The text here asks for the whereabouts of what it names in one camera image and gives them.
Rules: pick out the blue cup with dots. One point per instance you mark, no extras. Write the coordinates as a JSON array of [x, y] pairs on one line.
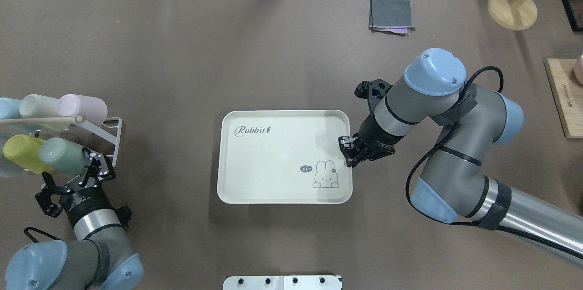
[[9, 108]]

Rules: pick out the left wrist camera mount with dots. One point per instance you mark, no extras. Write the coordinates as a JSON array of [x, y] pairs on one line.
[[45, 202]]

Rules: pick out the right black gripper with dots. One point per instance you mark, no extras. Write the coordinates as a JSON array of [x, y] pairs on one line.
[[376, 137]]

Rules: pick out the cream cup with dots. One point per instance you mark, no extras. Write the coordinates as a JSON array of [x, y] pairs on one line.
[[38, 106]]

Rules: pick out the white pedestal column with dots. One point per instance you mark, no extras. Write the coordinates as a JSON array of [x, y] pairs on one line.
[[283, 282]]

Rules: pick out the wooden mug tree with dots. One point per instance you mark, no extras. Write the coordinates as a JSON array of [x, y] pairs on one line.
[[515, 15]]

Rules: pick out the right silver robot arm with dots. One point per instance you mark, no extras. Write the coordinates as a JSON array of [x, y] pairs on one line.
[[446, 184]]

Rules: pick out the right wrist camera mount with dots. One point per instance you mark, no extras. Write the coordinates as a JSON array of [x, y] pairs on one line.
[[373, 92]]

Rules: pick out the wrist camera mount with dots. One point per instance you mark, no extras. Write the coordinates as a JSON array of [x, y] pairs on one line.
[[45, 202], [373, 92]]

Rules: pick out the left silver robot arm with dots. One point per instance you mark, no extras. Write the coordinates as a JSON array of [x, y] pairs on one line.
[[101, 257]]

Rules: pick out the cream rabbit tray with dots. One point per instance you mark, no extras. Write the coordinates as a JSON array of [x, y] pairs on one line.
[[283, 157]]

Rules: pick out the pink cup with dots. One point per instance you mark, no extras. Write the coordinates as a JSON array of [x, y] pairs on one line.
[[93, 109]]

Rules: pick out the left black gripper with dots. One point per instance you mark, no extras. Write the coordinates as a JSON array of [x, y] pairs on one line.
[[81, 204]]

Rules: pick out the yellow cup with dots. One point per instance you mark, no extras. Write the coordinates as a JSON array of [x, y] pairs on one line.
[[24, 151]]

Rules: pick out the green cup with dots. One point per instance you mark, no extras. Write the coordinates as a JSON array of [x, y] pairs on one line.
[[63, 155]]

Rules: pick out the pink bowl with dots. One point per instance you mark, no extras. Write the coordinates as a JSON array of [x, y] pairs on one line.
[[578, 68]]

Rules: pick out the grey folded cloth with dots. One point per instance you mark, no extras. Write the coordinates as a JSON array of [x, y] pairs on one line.
[[393, 16]]

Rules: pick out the white cup rack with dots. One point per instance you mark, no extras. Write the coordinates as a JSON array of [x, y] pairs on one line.
[[111, 134]]

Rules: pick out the wooden cutting board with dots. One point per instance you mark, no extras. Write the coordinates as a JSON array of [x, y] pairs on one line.
[[568, 94]]

